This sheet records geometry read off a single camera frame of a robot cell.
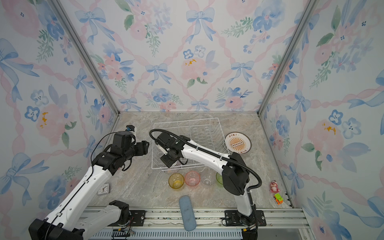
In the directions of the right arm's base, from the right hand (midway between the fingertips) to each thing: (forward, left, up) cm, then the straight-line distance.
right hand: (169, 157), depth 83 cm
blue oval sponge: (-28, -12, -9) cm, 31 cm away
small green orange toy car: (-18, -58, -11) cm, 62 cm away
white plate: (+17, -43, -10) cm, 47 cm away
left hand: (+4, +13, +9) cm, 17 cm away
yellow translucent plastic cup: (-9, -4, -10) cm, 14 cm away
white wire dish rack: (+25, -25, -10) cm, 37 cm away
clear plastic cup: (-7, -22, -12) cm, 26 cm away
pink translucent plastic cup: (-7, -13, -11) cm, 19 cm away
